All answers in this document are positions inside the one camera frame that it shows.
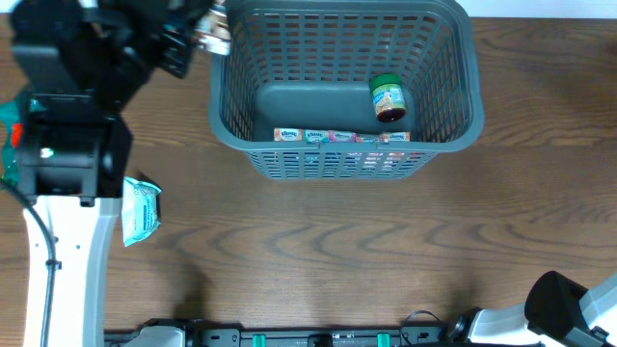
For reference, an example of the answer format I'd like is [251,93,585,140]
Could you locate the beige snack pouch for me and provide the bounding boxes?
[196,0,231,56]

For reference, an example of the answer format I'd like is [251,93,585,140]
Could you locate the blue Kleenex tissue multipack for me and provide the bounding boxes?
[274,128,411,144]

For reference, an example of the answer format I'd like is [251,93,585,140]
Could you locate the green Nescafe coffee bag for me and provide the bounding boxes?
[1,92,29,187]

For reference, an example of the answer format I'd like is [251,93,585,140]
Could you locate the light teal small packet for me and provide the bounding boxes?
[121,176,162,247]

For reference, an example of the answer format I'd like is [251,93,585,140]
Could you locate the green lid jar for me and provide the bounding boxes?
[369,73,407,122]

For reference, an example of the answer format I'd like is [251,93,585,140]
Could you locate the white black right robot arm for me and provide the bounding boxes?
[448,271,616,347]

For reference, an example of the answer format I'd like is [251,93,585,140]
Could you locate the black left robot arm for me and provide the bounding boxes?
[10,0,213,346]

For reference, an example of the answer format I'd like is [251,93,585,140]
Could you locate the grey plastic laundry basket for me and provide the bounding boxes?
[209,1,485,179]

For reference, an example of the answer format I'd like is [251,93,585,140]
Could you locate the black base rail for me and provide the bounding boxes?
[103,323,464,347]

